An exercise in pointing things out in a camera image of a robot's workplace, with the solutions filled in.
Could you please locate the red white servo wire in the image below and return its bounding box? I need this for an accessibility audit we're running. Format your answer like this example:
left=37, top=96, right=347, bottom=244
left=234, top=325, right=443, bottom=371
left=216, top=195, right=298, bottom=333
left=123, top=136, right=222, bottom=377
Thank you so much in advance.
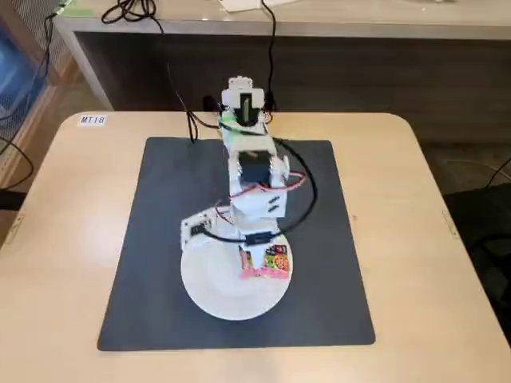
left=215, top=171, right=307, bottom=224

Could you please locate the dark grey square mat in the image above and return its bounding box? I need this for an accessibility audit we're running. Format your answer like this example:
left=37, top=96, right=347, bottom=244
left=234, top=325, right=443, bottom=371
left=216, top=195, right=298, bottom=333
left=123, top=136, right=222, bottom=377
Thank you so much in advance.
left=97, top=136, right=376, bottom=353

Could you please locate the black coiled cable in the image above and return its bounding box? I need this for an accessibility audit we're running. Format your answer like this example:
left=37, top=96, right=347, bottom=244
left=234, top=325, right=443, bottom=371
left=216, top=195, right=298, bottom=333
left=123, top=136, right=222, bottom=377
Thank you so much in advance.
left=101, top=0, right=200, bottom=144

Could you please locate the black power cable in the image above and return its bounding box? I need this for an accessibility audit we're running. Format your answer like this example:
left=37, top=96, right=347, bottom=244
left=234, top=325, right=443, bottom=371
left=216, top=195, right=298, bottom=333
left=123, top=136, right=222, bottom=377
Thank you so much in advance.
left=261, top=0, right=279, bottom=113

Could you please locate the beige desk with grey front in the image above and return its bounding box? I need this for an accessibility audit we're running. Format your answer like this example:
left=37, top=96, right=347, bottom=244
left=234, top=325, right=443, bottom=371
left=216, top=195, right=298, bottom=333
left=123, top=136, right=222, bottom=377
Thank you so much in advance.
left=53, top=0, right=511, bottom=113

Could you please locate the blue plastic storage bin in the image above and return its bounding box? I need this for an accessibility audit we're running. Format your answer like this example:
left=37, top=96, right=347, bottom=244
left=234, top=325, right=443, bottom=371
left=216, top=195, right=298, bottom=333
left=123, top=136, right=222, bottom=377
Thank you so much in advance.
left=0, top=15, right=51, bottom=120

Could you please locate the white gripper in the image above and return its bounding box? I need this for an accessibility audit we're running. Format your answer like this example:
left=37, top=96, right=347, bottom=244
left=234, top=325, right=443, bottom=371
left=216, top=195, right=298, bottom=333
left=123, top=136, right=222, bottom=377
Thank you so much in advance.
left=230, top=207, right=283, bottom=269

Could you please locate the green tape strip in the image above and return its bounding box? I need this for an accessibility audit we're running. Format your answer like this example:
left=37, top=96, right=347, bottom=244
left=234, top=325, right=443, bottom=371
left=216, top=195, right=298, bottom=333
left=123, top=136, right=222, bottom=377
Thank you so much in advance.
left=55, top=0, right=97, bottom=18

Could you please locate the black camera cable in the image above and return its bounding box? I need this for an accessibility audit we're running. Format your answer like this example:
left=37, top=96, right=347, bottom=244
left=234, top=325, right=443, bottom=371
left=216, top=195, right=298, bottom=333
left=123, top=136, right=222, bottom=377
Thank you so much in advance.
left=190, top=135, right=319, bottom=245

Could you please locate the white printed label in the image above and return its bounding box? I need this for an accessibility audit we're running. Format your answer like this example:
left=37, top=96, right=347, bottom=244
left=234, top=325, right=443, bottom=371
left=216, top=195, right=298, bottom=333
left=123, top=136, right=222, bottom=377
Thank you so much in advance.
left=77, top=114, right=108, bottom=127

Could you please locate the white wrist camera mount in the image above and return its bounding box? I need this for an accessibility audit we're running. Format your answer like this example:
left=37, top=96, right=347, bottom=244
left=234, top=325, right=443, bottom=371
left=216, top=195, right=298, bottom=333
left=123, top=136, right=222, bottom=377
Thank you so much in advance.
left=179, top=207, right=220, bottom=252

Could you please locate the colourful candy packet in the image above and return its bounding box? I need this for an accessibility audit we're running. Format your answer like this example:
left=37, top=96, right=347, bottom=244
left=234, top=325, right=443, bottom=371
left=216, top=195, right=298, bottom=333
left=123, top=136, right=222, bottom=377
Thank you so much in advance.
left=238, top=243, right=291, bottom=280

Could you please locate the white round dish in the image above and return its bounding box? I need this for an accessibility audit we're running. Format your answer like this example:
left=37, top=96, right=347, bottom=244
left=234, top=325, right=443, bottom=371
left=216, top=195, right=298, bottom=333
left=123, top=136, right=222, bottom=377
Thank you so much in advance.
left=180, top=229, right=295, bottom=321

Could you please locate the black floor cable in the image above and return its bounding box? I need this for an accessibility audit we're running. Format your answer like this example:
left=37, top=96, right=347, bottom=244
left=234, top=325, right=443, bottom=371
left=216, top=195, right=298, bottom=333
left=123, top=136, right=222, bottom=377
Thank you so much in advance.
left=0, top=135, right=34, bottom=189

